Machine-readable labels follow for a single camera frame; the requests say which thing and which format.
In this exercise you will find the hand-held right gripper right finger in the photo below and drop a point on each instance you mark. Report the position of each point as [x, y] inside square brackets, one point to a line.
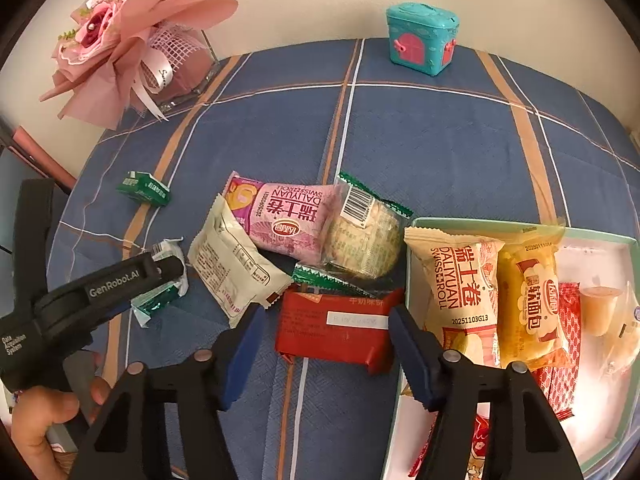
[415, 360]

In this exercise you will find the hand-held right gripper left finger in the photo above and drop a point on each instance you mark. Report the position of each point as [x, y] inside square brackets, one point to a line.
[245, 355]

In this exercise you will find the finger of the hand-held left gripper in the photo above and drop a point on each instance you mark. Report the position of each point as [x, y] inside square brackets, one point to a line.
[125, 280]

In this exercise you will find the white green snack packet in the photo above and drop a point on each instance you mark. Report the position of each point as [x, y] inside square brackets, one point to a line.
[160, 302]

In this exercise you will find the cream swiss roll packet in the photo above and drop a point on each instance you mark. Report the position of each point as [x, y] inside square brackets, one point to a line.
[457, 290]

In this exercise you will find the dark red snack packet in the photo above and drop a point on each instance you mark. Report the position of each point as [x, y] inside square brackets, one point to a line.
[330, 335]

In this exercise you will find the long red patterned packet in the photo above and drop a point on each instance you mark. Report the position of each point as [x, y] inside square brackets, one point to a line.
[562, 375]

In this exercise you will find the white cardboard box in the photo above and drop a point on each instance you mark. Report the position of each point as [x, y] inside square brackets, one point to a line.
[595, 410]

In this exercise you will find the person's left hand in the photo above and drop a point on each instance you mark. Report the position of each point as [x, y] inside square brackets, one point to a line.
[40, 425]

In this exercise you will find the small green carton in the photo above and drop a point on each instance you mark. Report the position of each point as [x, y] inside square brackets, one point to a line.
[145, 187]

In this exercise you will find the green edged clear packet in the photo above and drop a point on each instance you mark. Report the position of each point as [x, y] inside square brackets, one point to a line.
[320, 279]

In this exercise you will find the clear round cake packet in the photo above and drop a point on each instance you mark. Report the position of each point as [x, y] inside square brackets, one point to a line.
[365, 245]

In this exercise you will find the yellow bread packet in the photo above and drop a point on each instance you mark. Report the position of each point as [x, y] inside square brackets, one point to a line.
[530, 305]

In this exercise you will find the pink swiss roll packet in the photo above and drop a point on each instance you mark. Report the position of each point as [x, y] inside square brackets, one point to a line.
[290, 220]

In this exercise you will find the pink chair back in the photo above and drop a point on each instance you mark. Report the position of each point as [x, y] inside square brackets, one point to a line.
[45, 157]

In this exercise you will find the small pudding cup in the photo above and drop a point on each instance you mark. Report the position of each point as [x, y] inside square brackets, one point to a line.
[597, 310]

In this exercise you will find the clear pale bread packet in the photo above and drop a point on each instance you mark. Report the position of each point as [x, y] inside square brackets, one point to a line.
[622, 350]

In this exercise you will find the clear glass vase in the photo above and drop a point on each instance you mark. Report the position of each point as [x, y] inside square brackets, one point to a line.
[190, 70]

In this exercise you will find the blue plaid tablecloth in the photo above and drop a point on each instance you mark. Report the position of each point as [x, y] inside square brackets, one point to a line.
[425, 135]

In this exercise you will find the pink flower bouquet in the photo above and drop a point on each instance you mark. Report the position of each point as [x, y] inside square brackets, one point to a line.
[100, 20]

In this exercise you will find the teal toy box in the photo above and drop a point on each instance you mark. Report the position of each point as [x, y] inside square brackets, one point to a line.
[420, 40]

